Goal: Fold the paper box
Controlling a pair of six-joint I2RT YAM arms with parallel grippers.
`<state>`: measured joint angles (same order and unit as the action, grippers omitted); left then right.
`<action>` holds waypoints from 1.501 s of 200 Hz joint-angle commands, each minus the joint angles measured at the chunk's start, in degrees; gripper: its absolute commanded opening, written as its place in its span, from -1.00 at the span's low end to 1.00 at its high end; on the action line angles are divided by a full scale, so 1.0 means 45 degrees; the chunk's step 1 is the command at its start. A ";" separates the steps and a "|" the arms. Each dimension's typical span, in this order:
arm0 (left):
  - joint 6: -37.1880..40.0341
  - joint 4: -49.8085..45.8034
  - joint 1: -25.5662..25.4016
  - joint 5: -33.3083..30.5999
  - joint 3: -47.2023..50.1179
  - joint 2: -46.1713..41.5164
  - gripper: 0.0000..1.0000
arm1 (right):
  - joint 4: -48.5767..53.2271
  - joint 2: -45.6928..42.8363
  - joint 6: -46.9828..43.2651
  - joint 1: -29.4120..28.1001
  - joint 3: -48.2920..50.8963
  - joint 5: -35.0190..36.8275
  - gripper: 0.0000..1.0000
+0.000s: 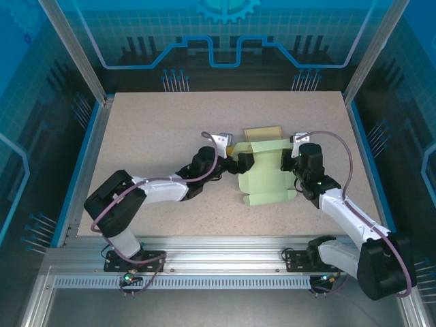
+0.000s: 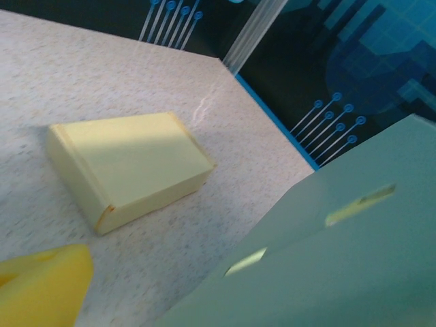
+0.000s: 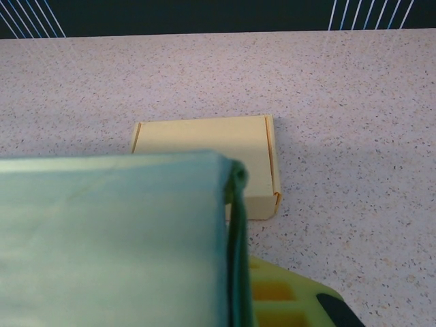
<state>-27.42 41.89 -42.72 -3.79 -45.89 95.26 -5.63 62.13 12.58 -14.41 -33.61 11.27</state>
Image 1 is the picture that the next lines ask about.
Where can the green paper box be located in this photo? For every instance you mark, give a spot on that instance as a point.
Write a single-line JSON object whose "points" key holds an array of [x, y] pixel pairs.
{"points": [[265, 180]]}

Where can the yellow paper box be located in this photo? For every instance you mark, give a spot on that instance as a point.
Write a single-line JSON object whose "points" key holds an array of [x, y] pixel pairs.
{"points": [[262, 133]]}

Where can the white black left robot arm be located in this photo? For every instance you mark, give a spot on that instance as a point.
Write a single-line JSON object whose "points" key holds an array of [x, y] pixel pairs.
{"points": [[163, 189]]}

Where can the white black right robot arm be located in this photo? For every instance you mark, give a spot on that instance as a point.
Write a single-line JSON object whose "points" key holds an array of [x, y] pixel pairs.
{"points": [[351, 211]]}

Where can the grey metal lower shelf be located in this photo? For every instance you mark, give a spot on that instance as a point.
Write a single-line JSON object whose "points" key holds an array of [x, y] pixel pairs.
{"points": [[221, 310]]}

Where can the blue right side rail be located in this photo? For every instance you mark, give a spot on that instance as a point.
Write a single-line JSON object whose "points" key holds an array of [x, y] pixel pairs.
{"points": [[365, 153]]}

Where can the aluminium frame rail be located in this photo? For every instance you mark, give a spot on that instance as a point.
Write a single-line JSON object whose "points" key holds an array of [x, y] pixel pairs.
{"points": [[221, 252]]}

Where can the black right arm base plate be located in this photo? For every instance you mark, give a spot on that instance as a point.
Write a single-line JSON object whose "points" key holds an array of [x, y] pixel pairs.
{"points": [[293, 262]]}

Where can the blue aluminium left side rail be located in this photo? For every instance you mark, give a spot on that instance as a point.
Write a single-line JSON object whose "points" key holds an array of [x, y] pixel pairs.
{"points": [[90, 163]]}

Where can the aluminium right frame post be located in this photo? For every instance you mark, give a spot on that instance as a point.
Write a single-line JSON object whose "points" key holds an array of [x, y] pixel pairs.
{"points": [[372, 51]]}

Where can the aluminium frame post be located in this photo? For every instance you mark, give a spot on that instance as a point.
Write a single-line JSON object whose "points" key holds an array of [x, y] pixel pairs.
{"points": [[372, 51], [79, 51]]}

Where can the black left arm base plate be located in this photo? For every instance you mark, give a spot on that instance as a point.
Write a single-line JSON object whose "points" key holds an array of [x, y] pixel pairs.
{"points": [[112, 264]]}

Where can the aluminium left frame post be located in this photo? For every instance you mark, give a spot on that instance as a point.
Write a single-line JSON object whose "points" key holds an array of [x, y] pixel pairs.
{"points": [[79, 51]]}

